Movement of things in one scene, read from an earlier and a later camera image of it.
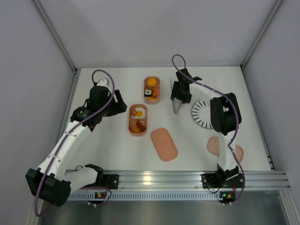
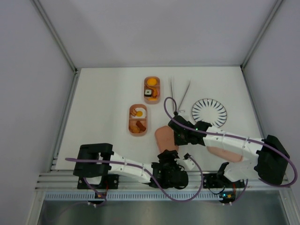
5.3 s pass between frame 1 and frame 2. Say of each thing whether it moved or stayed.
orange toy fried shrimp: stayed
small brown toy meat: stayed
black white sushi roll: stayed
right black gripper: moved
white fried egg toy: stayed
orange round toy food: stayed
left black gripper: moved
